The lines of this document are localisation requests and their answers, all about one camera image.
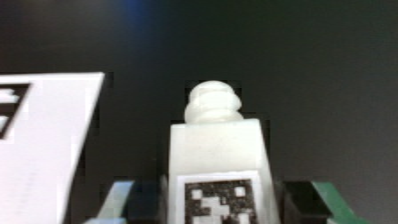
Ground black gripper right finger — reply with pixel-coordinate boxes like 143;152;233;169
283;181;372;224

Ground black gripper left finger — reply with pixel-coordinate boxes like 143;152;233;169
86;180;159;224

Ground white table leg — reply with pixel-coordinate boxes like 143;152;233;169
167;81;281;224

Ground white sheet with tags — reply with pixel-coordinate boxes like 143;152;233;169
0;72;105;224

